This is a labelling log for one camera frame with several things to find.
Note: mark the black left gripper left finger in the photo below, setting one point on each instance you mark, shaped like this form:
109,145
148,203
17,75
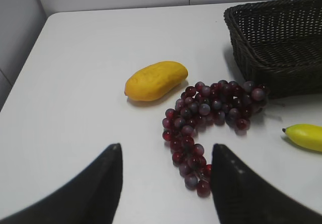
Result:
90,197

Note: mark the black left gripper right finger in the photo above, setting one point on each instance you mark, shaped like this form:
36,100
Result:
242,196

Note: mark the yellow banana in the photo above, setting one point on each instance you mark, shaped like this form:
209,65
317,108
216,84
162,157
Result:
305,135

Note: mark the black wicker basket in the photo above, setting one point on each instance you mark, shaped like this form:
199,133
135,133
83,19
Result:
278,43

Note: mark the purple grape bunch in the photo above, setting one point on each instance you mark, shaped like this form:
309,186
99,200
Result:
220,103

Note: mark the yellow mango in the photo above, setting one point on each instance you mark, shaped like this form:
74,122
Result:
154,81

